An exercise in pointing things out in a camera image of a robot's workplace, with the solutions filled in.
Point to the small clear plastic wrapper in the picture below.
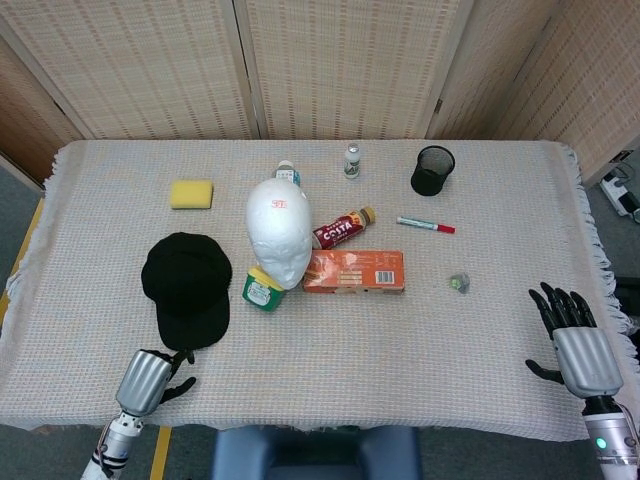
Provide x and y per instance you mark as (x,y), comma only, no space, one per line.
(460,283)

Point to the white power strip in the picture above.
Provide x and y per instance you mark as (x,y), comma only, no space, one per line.
(620,192)

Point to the green jar yellow lid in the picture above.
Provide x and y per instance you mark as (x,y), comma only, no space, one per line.
(262,292)

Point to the orange cardboard box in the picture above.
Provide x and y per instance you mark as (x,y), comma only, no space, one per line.
(355,272)

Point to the white foam mannequin head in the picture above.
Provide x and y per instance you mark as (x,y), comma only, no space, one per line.
(280,235)

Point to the Costa coffee bottle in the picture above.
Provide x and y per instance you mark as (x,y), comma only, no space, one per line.
(345,229)

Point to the small white drink bottle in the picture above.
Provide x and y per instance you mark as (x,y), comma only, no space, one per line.
(353,162)

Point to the white woven tablecloth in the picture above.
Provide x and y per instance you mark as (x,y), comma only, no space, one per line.
(380,360)

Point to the yellow sponge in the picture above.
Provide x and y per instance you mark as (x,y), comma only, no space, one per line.
(192,194)

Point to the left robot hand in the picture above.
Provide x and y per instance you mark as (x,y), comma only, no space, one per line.
(142,382)

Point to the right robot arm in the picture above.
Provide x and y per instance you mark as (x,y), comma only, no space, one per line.
(611,435)

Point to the black mesh pen holder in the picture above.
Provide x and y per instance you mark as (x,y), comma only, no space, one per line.
(432,171)

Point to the wicker folding screen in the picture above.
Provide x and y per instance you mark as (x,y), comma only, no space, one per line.
(320,65)

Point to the red capped marker pen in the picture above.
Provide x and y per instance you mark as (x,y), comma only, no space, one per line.
(425,224)

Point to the clear water bottle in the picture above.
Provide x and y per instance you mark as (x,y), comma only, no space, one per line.
(289,172)

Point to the black baseball cap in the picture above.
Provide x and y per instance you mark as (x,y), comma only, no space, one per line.
(187,290)

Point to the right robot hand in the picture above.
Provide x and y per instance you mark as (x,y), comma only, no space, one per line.
(585,360)

